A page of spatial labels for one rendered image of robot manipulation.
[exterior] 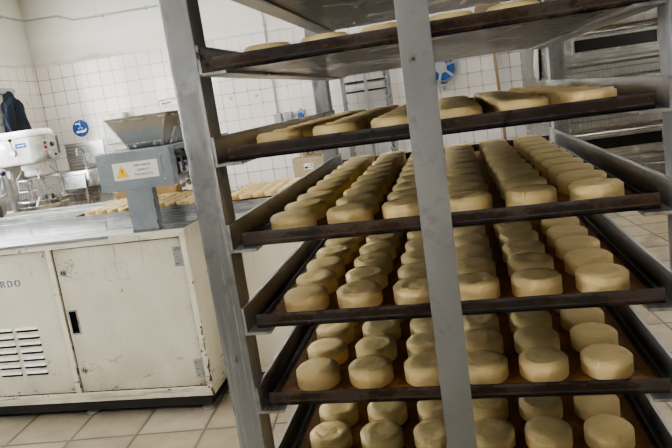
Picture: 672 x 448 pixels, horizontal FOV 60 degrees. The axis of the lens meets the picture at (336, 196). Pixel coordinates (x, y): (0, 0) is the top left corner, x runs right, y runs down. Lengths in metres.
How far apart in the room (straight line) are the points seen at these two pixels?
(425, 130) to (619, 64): 5.31
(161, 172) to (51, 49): 5.13
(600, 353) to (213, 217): 0.42
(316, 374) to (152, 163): 1.91
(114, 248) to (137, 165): 0.39
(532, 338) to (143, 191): 2.03
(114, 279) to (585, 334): 2.24
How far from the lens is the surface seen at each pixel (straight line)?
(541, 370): 0.65
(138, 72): 7.04
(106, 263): 2.71
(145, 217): 2.55
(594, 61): 5.68
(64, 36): 7.44
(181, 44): 0.61
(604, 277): 0.63
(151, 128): 2.60
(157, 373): 2.79
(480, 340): 0.71
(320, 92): 1.18
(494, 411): 0.76
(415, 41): 0.56
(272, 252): 2.60
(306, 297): 0.64
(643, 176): 0.67
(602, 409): 0.77
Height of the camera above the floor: 1.27
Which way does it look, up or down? 9 degrees down
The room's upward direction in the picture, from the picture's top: 8 degrees counter-clockwise
